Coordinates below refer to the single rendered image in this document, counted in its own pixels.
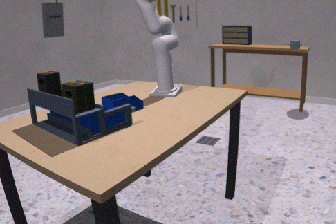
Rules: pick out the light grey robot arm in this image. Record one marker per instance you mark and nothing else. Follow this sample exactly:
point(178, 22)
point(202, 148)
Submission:
point(161, 45)

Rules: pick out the black case with orange latches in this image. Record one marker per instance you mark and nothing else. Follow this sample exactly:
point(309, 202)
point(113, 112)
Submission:
point(49, 82)

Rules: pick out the dark green case with orange latches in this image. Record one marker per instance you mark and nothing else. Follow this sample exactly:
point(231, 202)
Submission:
point(81, 93)

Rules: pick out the dark grey shelf rack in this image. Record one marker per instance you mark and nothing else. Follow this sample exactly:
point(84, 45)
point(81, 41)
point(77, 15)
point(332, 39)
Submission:
point(64, 106)

